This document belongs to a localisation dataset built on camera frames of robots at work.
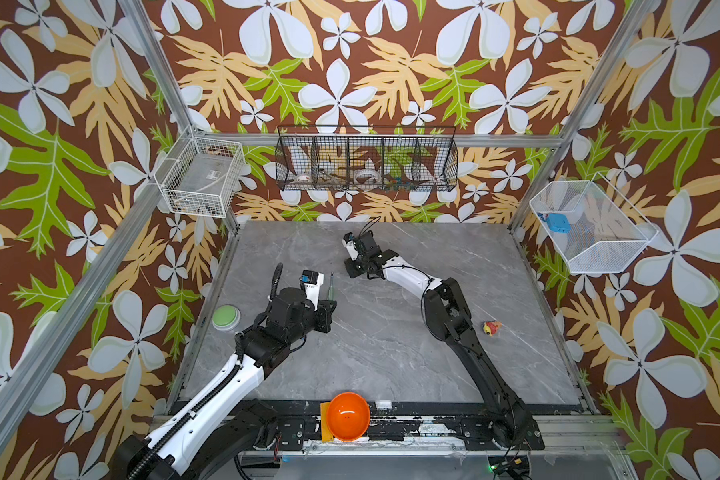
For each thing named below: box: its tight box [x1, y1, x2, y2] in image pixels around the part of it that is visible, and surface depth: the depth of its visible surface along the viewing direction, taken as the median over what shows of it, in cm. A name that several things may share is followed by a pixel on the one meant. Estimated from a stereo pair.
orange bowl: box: [327, 391, 371, 442], surface depth 76 cm
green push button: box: [212, 304, 241, 332], surface depth 97 cm
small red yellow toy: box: [483, 321, 501, 336], surface depth 92 cm
